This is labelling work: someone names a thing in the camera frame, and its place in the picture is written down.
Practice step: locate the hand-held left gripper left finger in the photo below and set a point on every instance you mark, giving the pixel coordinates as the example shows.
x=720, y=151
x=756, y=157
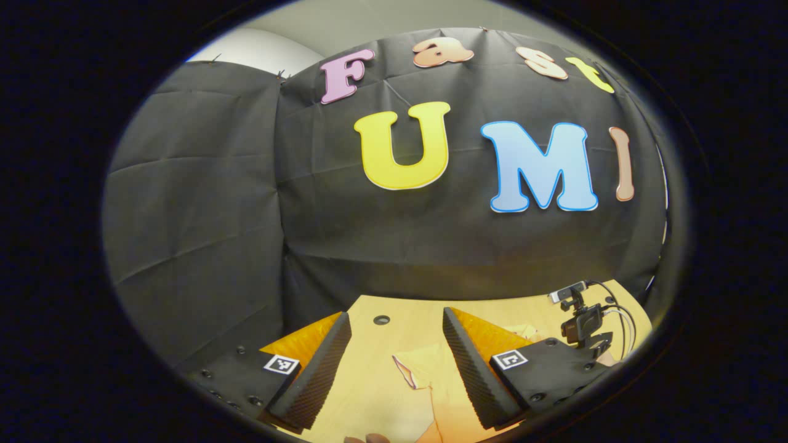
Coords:
x=323, y=375

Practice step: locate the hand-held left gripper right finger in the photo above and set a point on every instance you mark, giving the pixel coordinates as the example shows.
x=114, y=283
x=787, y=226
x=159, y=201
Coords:
x=474, y=375

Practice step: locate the orange T-shirt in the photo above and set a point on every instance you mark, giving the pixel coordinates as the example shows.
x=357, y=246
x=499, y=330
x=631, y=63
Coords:
x=440, y=363

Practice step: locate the black backdrop cloth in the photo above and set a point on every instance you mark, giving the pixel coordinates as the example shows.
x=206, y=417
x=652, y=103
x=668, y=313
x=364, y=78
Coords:
x=215, y=215

